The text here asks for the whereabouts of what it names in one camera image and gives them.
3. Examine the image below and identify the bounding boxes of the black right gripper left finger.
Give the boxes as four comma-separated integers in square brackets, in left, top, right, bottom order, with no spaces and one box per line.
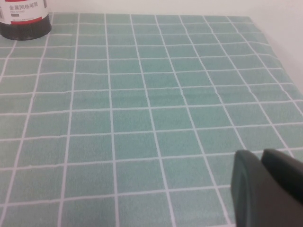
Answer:
[231,149,303,227]

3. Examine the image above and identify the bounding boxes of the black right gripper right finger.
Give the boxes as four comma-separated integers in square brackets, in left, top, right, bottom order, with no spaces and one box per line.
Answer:
[261,148,303,204]

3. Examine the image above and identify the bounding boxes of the black mesh pen holder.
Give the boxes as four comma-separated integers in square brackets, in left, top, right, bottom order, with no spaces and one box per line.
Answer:
[0,0,52,41]

